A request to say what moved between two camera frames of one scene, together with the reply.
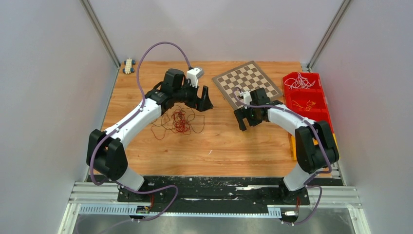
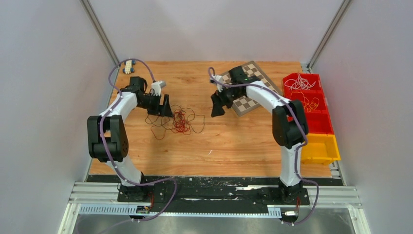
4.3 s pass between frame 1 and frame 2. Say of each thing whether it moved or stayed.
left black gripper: moved
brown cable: stayed
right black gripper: moved
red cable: stayed
